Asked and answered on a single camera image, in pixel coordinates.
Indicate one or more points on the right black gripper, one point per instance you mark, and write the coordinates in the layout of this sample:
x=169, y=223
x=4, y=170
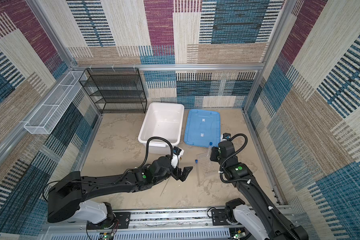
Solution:
x=214, y=152

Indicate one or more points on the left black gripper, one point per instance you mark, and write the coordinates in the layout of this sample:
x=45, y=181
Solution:
x=184, y=173

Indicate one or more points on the blue-capped test tube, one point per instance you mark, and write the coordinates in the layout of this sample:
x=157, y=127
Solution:
x=208, y=154
x=198, y=174

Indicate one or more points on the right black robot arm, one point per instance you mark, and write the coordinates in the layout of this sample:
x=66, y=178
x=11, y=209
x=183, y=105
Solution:
x=260, y=217

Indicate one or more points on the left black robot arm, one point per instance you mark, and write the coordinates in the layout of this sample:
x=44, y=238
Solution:
x=72, y=196

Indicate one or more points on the clear test tube rack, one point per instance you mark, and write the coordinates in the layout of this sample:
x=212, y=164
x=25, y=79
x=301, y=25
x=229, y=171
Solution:
x=208, y=168

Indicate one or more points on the blue plastic lid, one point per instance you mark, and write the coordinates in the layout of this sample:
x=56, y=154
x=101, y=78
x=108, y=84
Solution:
x=202, y=128

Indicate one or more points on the white plastic bin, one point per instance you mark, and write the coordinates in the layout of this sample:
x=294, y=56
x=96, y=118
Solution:
x=163, y=120

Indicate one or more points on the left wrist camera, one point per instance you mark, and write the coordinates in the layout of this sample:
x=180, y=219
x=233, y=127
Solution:
x=177, y=155

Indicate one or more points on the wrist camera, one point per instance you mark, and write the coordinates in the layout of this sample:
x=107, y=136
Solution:
x=177, y=155
x=225, y=137

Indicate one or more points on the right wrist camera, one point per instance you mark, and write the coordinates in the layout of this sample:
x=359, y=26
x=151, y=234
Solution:
x=225, y=137

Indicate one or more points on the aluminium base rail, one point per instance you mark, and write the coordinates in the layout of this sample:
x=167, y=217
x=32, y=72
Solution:
x=152, y=224

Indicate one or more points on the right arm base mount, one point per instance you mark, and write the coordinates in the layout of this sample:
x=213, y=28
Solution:
x=225, y=216

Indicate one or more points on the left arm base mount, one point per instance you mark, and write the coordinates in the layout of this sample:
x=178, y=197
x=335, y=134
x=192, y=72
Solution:
x=119, y=220

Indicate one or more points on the black wire shelf rack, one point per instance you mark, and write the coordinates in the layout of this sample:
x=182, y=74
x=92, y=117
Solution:
x=117, y=90

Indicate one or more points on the white wire wall basket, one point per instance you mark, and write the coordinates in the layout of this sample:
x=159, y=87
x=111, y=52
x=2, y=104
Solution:
x=47, y=116

